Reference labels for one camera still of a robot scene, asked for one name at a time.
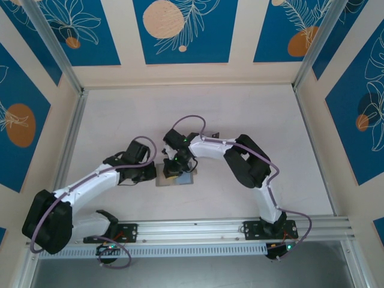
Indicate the silver grey card holder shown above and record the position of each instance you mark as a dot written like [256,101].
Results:
[186,181]

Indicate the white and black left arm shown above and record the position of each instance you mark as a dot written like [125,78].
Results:
[45,222]

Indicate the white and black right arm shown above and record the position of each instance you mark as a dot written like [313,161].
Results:
[249,168]

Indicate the circuit board with LED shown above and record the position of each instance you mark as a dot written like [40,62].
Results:
[276,252]
[105,250]

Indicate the blue panel with peach circle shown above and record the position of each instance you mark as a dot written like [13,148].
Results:
[195,45]

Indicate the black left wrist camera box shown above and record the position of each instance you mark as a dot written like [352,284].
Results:
[136,151]

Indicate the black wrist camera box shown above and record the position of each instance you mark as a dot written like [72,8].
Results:
[173,138]
[136,151]

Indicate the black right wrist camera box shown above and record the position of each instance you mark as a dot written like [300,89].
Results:
[173,138]

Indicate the long aluminium frame rail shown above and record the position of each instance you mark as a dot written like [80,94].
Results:
[192,231]

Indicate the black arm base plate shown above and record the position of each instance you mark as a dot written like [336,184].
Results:
[250,229]
[130,232]

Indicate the aluminium side rail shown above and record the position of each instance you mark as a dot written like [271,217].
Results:
[74,129]

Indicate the blue floral wall panel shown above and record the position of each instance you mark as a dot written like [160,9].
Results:
[33,39]
[270,45]
[354,135]
[18,90]
[351,39]
[99,45]

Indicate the aluminium frame post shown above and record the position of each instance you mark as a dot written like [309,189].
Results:
[323,45]
[54,45]

